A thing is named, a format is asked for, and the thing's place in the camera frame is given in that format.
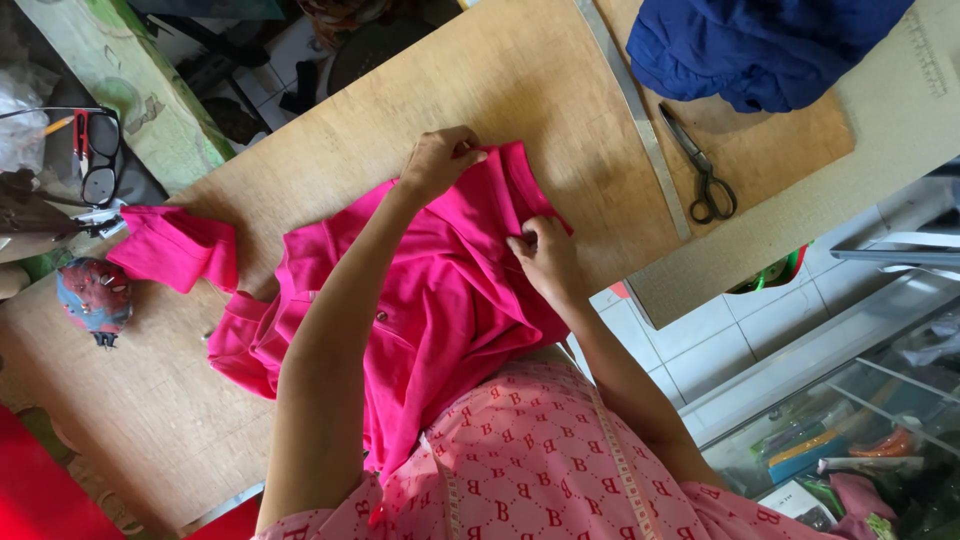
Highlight person's left hand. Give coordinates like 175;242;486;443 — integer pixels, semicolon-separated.
398;125;489;203

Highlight person's right hand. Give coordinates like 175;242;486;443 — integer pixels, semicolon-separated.
506;216;591;306

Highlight bright pink garment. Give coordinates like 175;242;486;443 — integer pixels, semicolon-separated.
207;140;575;481

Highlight round black mesh item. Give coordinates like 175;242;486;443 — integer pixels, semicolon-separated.
325;18;438;97

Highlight long metal ruler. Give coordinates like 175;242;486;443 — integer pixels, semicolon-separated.
573;0;693;243

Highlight black metal scissors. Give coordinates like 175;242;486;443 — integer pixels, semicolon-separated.
657;102;739;226

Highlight person's pink patterned shirt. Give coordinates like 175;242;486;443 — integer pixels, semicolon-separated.
253;358;850;540

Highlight green and red plastic item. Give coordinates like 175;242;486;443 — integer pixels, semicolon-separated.
726;242;816;296

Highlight pink measuring tape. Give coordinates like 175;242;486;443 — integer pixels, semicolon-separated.
418;375;666;540

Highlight brown cardboard sheet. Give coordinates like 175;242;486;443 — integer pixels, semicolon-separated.
592;0;857;240

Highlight blue cloth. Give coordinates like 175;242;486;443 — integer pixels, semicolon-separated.
625;0;917;114

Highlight bright pink sleeve piece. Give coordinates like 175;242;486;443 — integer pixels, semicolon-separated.
105;205;240;294

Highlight green patterned board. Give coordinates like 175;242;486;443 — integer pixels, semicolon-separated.
13;0;238;198

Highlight glass display cabinet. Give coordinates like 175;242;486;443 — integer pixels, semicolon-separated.
678;225;960;540

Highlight black framed glasses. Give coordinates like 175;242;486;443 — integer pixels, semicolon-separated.
0;105;123;210

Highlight grey cardboard pattern sheet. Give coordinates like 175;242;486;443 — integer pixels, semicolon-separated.
624;0;960;331

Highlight red and blue pincushion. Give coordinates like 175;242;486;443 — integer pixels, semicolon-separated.
55;256;135;350

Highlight brown sewing machine part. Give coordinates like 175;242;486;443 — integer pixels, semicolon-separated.
0;168;125;265

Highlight clear plastic bag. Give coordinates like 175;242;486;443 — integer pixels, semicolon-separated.
0;63;55;175

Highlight red handled cutter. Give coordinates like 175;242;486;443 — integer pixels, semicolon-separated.
72;108;91;177

